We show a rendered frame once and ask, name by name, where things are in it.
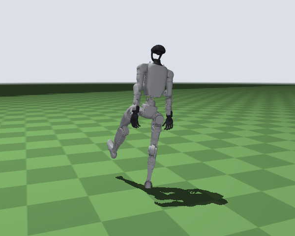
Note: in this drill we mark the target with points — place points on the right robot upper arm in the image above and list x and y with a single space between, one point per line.
169 84

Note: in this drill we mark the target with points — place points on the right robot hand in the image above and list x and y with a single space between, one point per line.
169 122

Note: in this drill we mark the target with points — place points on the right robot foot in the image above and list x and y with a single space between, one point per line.
148 184

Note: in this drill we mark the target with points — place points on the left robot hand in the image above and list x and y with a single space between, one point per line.
134 118

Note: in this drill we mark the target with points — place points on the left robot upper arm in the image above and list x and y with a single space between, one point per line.
140 75

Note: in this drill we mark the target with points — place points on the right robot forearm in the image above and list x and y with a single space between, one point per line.
168 107

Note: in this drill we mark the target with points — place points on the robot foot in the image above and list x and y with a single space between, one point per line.
110 147
148 184

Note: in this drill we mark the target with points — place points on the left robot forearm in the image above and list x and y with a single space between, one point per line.
137 96

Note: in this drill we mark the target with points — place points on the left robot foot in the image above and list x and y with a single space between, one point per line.
110 147

